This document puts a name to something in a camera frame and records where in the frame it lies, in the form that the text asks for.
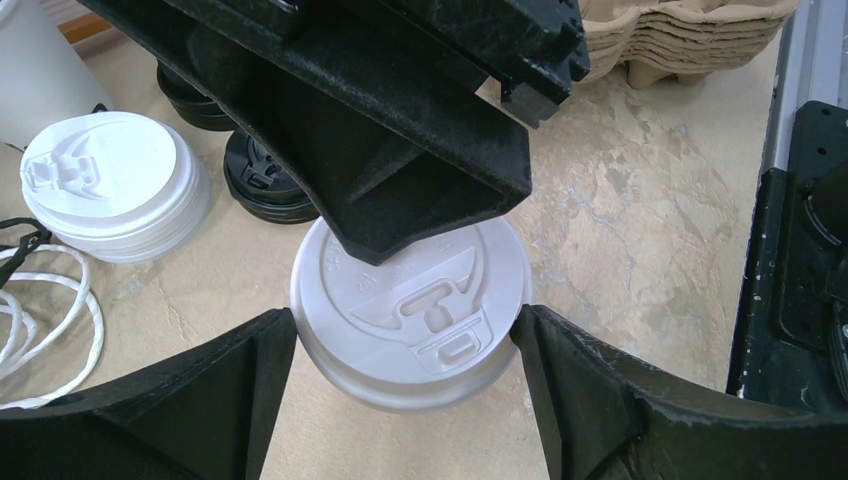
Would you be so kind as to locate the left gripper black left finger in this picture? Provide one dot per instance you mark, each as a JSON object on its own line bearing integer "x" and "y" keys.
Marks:
{"x": 207, "y": 413}

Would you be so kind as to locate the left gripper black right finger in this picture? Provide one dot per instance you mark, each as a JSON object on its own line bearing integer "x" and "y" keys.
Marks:
{"x": 605, "y": 414}

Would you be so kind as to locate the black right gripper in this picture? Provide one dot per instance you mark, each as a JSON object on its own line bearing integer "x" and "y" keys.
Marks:
{"x": 390, "y": 150}

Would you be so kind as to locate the single black cup lid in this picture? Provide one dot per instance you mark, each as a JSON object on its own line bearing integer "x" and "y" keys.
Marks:
{"x": 260, "y": 184}

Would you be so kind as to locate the blue checkered paper bag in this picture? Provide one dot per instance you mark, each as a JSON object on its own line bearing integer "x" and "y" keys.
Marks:
{"x": 46, "y": 297}

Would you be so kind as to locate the white cup lid stack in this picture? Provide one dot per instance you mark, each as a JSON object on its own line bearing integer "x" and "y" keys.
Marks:
{"x": 118, "y": 186}

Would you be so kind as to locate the wooden shelf rack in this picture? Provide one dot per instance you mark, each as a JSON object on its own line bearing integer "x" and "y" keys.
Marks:
{"x": 83, "y": 28}

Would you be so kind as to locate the white paper cup stack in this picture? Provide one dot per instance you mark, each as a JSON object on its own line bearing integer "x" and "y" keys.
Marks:
{"x": 43, "y": 79}

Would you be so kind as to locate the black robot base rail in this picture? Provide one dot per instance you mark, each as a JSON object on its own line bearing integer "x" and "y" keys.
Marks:
{"x": 789, "y": 347}

